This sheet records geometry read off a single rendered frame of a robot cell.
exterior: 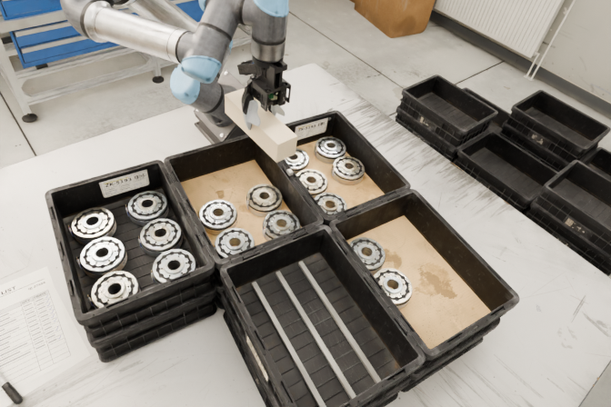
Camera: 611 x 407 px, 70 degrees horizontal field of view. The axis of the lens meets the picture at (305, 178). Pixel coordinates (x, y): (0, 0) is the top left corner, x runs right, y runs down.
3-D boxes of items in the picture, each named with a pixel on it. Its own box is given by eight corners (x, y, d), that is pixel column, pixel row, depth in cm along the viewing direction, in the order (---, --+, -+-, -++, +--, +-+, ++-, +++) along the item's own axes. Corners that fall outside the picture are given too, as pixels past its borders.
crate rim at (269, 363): (217, 272, 102) (216, 266, 101) (325, 228, 115) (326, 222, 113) (304, 442, 80) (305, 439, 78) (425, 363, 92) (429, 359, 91)
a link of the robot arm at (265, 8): (260, -25, 92) (296, -15, 91) (258, 24, 100) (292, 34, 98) (241, -14, 87) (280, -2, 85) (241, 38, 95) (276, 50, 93)
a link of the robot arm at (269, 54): (245, 34, 97) (275, 25, 101) (244, 52, 100) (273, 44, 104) (265, 49, 93) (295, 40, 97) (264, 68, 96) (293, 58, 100)
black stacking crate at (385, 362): (219, 293, 109) (218, 268, 101) (320, 250, 122) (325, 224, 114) (298, 454, 87) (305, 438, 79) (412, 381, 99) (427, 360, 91)
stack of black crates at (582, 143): (477, 169, 255) (511, 105, 224) (505, 150, 270) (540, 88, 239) (538, 213, 235) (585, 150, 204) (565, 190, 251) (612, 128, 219)
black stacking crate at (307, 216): (167, 187, 132) (162, 159, 124) (256, 160, 144) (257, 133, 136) (219, 292, 109) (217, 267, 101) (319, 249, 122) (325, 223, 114)
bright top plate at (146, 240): (135, 228, 115) (135, 227, 114) (172, 214, 119) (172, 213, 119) (148, 257, 109) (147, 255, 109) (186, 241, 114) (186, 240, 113)
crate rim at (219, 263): (162, 163, 125) (161, 157, 123) (257, 136, 138) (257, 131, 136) (217, 272, 102) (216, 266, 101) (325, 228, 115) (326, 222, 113)
